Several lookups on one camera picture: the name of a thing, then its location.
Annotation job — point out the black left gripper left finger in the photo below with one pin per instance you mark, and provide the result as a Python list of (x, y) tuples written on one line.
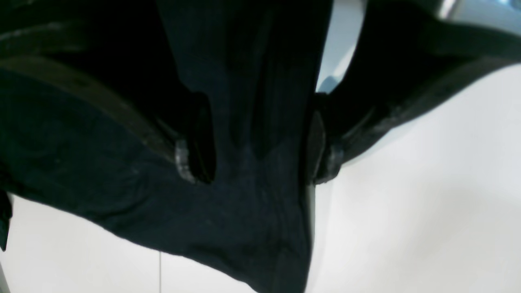
[(183, 136)]

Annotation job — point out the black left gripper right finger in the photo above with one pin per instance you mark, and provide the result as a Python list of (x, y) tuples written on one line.
[(411, 56)]

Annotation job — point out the dark navy T-shirt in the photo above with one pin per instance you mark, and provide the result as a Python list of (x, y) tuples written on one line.
[(255, 61)]

